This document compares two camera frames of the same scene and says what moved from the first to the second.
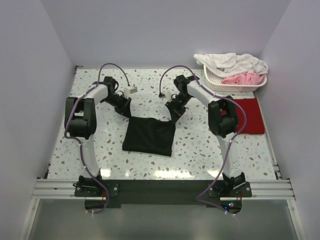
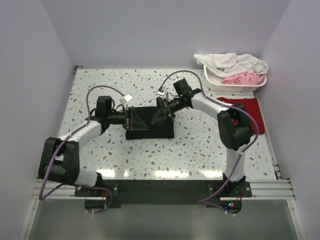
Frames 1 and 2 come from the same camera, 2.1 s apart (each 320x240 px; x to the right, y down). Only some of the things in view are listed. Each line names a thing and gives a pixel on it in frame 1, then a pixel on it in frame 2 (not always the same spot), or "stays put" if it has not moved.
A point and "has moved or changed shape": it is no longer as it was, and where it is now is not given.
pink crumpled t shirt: [244, 79] stays put
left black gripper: [125, 108] → [131, 121]
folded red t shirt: [254, 124] stays put
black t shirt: [149, 135] has moved or changed shape
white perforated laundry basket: [215, 83] stays put
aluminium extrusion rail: [261, 189] stays put
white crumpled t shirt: [227, 64] stays put
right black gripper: [175, 112] → [161, 113]
